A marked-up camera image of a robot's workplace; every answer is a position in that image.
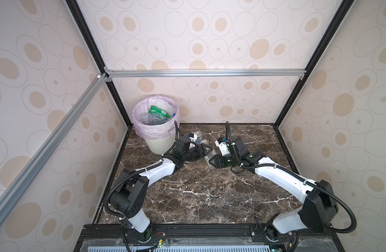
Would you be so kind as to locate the black frame post right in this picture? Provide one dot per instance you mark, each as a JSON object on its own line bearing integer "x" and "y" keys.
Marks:
{"x": 328, "y": 35}

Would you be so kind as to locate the black frame post left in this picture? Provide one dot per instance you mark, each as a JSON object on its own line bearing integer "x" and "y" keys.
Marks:
{"x": 96, "y": 55}

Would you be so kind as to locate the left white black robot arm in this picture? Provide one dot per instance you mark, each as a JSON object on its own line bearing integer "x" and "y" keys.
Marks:
{"x": 127, "y": 197}

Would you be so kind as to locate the green bottle yellow cap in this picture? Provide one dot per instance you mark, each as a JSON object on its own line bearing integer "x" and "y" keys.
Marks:
{"x": 156, "y": 110}

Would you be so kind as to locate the small Pepsi water bottle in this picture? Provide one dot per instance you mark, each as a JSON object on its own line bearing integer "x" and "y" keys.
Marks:
{"x": 164, "y": 119}

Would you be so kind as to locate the white plastic waste bin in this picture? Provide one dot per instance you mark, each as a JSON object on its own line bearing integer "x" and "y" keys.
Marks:
{"x": 161, "y": 145}

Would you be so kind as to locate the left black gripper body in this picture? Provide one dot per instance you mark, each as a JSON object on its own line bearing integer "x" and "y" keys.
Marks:
{"x": 192, "y": 155}

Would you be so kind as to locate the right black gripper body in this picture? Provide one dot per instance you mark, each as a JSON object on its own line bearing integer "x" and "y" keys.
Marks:
{"x": 223, "y": 161}

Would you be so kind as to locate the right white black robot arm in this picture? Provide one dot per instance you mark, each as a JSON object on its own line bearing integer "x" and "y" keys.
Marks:
{"x": 317, "y": 210}

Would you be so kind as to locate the blue label bottle white cap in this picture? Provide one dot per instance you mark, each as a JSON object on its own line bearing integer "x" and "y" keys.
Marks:
{"x": 150, "y": 119}

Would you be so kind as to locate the horizontal aluminium rail back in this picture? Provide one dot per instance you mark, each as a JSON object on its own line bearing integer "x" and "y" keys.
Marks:
{"x": 205, "y": 73}

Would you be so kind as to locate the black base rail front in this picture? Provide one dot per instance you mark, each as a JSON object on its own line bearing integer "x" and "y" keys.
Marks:
{"x": 201, "y": 238}

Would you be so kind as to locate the pink bin liner bag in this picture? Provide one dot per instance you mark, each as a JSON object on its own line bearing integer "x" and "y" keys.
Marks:
{"x": 151, "y": 132}

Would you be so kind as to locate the clear bottle green band cap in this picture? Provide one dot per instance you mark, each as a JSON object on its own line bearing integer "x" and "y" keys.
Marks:
{"x": 197, "y": 135}

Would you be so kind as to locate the aluminium rail left wall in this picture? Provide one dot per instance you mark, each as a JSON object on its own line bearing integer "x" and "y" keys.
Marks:
{"x": 23, "y": 181}

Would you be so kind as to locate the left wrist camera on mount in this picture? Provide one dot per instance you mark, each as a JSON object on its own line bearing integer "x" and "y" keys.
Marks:
{"x": 190, "y": 135}

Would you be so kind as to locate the black frame post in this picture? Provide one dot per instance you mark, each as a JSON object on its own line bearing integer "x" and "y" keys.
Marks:
{"x": 96, "y": 55}
{"x": 328, "y": 35}

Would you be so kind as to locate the Fiji bottle blue cap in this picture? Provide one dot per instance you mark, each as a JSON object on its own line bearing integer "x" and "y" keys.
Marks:
{"x": 203, "y": 142}

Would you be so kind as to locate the clear bottle white cap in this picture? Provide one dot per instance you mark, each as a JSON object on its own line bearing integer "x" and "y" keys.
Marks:
{"x": 209, "y": 156}

